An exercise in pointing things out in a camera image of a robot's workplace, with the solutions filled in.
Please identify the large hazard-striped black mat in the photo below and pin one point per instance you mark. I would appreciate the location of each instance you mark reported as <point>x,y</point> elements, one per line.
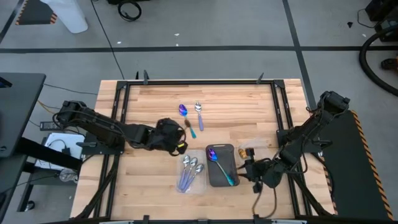
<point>354,186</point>

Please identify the black caster wheel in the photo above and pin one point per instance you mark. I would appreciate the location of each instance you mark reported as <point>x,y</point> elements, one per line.
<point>30,206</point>

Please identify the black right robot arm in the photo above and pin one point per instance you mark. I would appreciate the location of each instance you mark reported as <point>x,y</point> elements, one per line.
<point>311,127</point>

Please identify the small black floor scrap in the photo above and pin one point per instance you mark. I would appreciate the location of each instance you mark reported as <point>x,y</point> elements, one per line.
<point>350,24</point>

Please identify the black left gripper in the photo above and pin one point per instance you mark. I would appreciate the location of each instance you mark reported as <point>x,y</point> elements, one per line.
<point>168,135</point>

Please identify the black equipment box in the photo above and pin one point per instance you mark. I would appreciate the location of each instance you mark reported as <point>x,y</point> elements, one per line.
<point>384,9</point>

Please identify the small hazard-striped black mat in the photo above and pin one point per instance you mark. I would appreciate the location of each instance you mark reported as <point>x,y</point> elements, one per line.
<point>34,12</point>

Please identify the black aluminium table frame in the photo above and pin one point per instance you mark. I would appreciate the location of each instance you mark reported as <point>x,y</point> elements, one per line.
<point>202,82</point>

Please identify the smoke grey plastic bin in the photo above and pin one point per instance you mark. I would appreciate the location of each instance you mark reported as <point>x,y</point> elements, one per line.
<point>230,158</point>

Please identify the iridescent rainbow spoon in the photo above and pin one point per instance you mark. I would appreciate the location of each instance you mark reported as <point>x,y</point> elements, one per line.
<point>229,179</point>
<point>213,154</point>
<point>183,109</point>

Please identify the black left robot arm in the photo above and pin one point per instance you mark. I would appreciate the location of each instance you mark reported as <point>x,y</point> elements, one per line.
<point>102,124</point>

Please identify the white floor stand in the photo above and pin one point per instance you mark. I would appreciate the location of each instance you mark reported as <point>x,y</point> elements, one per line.
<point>68,15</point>

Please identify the black side desk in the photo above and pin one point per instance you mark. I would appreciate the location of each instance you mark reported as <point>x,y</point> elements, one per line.
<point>18,109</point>

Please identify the black shoe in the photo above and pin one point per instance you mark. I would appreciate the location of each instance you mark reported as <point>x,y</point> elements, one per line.
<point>388,63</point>

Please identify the black power adapter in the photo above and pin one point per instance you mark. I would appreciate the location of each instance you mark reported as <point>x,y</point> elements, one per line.
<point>46,126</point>

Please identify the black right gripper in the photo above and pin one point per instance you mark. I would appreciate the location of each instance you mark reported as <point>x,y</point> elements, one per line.
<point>264,172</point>

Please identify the black frame clamp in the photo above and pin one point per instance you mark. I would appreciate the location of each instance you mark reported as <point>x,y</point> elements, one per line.
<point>260,79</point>
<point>145,77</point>

